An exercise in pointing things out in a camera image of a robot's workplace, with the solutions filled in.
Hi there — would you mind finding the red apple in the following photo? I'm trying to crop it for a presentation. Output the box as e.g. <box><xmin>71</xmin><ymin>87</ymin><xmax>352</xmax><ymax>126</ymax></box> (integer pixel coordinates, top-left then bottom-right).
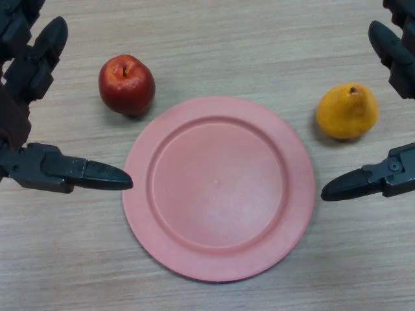
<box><xmin>98</xmin><ymin>54</ymin><xmax>156</xmax><ymax>116</ymax></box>

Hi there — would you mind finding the pink round plate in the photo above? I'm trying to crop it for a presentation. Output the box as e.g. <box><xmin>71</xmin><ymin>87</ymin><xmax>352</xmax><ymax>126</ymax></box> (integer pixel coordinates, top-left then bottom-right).
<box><xmin>122</xmin><ymin>95</ymin><xmax>316</xmax><ymax>284</ymax></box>

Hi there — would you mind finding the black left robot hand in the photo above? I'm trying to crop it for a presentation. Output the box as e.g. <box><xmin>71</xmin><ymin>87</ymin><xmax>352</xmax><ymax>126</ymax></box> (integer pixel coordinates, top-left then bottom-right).
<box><xmin>0</xmin><ymin>0</ymin><xmax>134</xmax><ymax>194</ymax></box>

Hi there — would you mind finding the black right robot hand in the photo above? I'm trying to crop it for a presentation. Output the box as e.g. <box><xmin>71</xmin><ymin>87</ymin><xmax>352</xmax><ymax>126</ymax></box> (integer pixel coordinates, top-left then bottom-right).
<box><xmin>320</xmin><ymin>0</ymin><xmax>415</xmax><ymax>202</ymax></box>

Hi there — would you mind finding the yellow pear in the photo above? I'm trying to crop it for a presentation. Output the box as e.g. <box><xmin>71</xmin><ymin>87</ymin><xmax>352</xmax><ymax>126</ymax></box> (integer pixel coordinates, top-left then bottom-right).
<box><xmin>316</xmin><ymin>82</ymin><xmax>380</xmax><ymax>140</ymax></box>

